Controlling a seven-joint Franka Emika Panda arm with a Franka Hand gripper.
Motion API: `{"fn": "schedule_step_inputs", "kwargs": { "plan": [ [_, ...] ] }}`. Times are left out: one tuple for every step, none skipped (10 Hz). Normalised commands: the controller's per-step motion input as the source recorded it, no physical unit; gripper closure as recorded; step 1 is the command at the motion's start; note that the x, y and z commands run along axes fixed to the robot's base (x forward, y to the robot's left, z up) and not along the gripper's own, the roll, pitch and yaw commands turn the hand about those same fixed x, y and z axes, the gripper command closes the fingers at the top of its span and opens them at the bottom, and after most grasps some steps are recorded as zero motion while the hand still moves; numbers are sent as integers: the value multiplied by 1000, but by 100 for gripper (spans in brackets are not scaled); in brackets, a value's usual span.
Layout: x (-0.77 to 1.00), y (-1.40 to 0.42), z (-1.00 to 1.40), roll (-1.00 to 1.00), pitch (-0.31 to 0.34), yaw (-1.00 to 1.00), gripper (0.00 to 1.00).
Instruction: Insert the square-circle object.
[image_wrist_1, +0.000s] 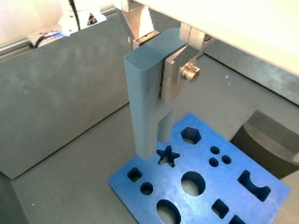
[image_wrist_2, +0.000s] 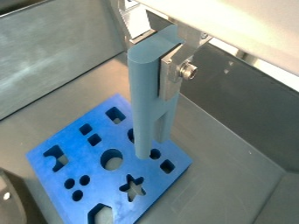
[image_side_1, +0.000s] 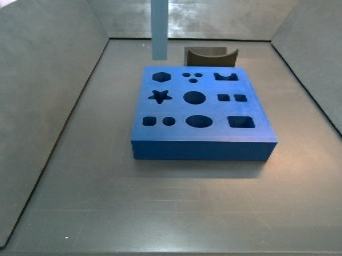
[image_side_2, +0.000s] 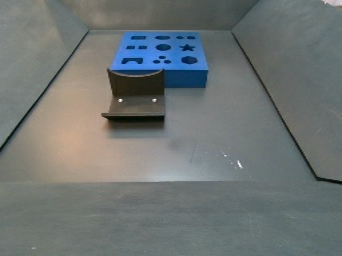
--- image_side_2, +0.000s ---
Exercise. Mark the blue shape sorter block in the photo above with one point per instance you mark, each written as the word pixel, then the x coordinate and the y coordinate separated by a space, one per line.
pixel 175 52

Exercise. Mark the black curved holder stand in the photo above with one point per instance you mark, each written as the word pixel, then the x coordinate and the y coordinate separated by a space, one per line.
pixel 136 89

